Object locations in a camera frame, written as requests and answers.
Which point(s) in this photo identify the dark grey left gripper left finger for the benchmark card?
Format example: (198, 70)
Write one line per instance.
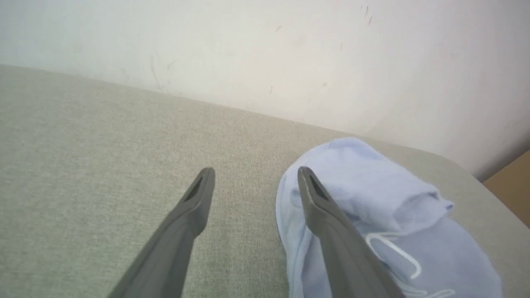
(178, 244)

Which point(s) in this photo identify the light blue t-shirt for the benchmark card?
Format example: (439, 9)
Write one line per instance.
(372, 186)

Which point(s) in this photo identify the grey fabric sofa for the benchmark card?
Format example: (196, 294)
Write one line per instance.
(103, 165)

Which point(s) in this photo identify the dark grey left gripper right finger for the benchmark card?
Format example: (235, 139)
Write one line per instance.
(339, 252)

